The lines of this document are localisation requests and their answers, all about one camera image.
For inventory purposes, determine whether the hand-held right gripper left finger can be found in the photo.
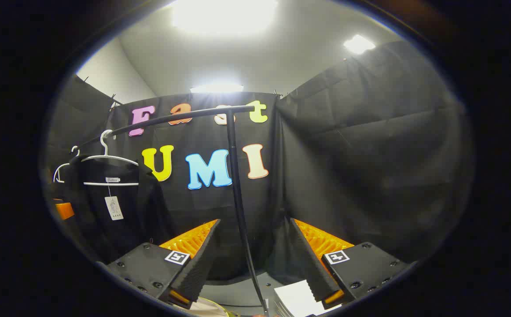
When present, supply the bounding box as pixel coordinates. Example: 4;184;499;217
97;219;221;309

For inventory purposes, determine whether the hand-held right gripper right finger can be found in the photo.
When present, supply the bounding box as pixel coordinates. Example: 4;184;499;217
290;217;414;309

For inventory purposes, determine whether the black knit garment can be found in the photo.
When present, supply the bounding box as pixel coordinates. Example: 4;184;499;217
51;154;172;265

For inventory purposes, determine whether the white laundry hamper yellow rim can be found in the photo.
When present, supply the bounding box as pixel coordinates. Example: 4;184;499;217
189;296;240;317

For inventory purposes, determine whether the white plastic hanger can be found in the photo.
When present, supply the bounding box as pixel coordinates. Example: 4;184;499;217
53;146;82;183
81;129;140;186

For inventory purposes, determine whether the black metal clothes rack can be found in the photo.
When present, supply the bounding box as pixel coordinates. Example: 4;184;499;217
73;105;270;317

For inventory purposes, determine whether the black backdrop cloth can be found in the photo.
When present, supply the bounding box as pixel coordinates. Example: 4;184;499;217
46;42;474;282

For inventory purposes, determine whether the long ceiling light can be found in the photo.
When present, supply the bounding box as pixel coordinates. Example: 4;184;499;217
189;84;245;94

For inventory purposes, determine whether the small square ceiling light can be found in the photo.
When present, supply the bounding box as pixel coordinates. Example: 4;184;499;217
343;34;375;55

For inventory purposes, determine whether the large ceiling light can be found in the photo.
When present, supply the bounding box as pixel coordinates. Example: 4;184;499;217
169;0;280;38

